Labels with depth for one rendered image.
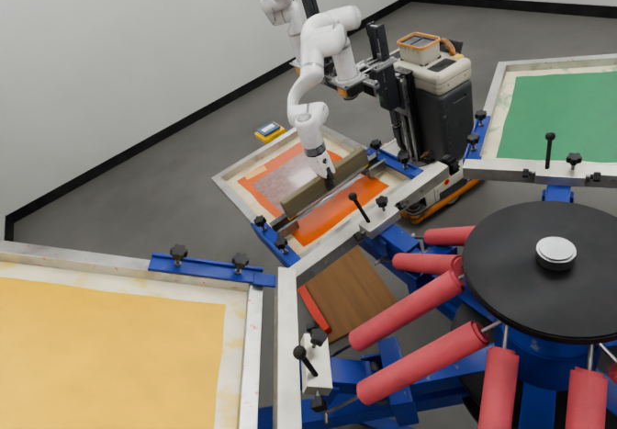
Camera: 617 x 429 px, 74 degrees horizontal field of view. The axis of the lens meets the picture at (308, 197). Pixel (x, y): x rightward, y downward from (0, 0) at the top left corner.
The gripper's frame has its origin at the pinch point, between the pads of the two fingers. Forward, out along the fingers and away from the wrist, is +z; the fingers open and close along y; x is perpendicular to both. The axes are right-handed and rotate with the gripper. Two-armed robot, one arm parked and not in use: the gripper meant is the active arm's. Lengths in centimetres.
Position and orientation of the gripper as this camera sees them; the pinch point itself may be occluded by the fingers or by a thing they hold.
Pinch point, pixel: (326, 182)
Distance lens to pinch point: 152.5
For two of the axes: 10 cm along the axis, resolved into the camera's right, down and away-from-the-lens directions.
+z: 2.9, 7.3, 6.2
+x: -8.0, 5.4, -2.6
